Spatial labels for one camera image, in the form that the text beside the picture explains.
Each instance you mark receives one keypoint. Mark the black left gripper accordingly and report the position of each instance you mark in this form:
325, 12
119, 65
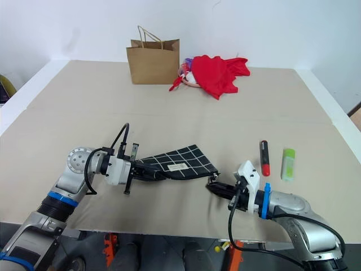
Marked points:
129, 180

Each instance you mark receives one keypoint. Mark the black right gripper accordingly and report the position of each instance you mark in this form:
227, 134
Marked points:
239, 199

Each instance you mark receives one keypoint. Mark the black white grid pouch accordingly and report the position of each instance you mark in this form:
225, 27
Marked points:
183, 163

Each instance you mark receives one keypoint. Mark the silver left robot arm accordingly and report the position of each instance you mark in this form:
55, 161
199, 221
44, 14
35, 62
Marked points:
70, 180

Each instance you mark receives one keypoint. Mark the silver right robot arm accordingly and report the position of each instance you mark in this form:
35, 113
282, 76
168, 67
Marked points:
299, 226

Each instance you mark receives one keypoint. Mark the red marker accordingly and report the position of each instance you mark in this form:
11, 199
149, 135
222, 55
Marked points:
264, 159

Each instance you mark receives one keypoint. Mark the green highlighter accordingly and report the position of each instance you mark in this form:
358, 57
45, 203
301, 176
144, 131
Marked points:
288, 165

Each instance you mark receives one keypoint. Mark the yellow small object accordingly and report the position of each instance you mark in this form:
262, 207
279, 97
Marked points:
221, 246

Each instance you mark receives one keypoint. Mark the beige table cover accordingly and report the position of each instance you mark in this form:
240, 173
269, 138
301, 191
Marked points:
180, 118

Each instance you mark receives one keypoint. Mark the orange table leg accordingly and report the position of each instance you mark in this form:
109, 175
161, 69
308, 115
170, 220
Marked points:
234, 257

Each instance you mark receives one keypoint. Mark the dark rounded shape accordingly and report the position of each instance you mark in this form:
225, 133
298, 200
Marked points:
196, 257

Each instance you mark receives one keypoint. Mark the brown paper bag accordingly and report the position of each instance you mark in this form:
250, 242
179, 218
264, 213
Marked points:
153, 63

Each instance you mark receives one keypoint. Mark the colourful plastic bag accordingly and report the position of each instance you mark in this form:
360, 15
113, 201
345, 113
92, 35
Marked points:
187, 69

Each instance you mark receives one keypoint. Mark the dark wheel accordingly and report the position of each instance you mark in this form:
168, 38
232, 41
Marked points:
75, 264

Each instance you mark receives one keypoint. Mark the red cloth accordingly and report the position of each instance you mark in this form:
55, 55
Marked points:
217, 74

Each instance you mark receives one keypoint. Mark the yellow and dark object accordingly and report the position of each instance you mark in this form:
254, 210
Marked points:
6, 87

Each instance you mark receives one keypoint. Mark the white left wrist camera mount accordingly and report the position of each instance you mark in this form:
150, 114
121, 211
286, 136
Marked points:
118, 169

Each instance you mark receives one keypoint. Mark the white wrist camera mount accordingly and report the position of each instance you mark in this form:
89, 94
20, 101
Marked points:
118, 169
250, 176

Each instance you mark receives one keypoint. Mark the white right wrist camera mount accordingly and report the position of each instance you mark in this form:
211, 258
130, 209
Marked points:
250, 176

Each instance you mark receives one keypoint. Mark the orange metal bracket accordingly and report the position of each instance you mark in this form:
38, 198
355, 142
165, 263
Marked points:
108, 248

